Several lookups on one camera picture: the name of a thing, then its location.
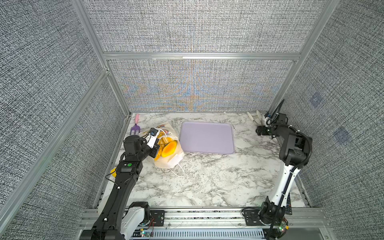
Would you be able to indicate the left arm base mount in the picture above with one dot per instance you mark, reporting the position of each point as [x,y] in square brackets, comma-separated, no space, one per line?
[156,218]

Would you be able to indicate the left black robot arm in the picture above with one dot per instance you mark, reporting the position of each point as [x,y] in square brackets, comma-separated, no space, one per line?
[111,223]

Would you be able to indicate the metal tongs white tips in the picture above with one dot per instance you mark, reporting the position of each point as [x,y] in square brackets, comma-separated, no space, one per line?
[257,118]

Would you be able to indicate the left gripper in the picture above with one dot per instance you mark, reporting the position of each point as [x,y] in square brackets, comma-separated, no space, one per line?
[154,150]

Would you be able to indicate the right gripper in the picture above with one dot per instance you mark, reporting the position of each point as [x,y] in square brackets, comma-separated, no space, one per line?
[259,130]

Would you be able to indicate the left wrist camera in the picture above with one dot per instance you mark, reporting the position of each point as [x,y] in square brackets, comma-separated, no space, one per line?
[153,134]

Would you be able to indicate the black remote control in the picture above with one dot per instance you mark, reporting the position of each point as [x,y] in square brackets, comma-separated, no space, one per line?
[288,206]

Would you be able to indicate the yellow oval fake bread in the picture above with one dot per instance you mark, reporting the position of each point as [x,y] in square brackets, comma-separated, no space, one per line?
[169,149]

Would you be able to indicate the lilac plastic tray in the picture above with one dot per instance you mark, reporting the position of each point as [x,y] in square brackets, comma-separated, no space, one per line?
[209,138]

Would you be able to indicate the purple toy rake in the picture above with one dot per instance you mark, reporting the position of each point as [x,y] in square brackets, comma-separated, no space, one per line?
[135,129]

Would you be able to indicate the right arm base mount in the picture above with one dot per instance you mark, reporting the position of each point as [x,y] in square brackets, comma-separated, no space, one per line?
[252,218]

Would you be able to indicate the yellow ring fake bread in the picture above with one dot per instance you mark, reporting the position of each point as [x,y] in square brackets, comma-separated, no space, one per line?
[163,142]

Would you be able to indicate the white paper gift bag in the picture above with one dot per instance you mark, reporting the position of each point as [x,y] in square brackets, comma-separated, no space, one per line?
[171,163]

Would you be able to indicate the yellow toy shovel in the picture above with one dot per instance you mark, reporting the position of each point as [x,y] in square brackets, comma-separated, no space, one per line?
[113,173]

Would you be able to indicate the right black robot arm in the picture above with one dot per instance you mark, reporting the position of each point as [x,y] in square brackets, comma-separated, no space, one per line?
[295,153]

